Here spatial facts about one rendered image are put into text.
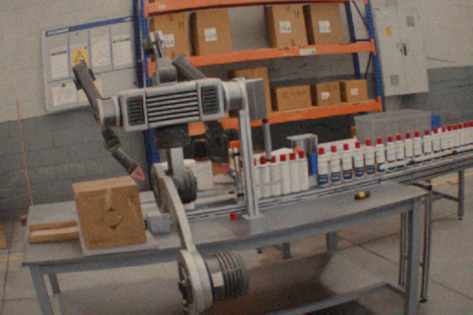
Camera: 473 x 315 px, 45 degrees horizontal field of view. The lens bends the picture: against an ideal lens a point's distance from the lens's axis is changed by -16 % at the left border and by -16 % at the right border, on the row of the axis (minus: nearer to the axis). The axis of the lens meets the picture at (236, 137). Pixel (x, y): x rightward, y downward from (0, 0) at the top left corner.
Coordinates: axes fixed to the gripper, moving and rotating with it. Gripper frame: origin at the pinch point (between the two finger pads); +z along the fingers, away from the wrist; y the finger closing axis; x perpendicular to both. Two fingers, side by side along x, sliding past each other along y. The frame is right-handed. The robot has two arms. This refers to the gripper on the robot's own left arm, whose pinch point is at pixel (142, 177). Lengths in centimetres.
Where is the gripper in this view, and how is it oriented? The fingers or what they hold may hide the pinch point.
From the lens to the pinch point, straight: 322.5
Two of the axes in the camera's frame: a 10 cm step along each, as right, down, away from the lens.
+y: -2.9, -0.9, 9.5
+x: -6.6, 7.4, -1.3
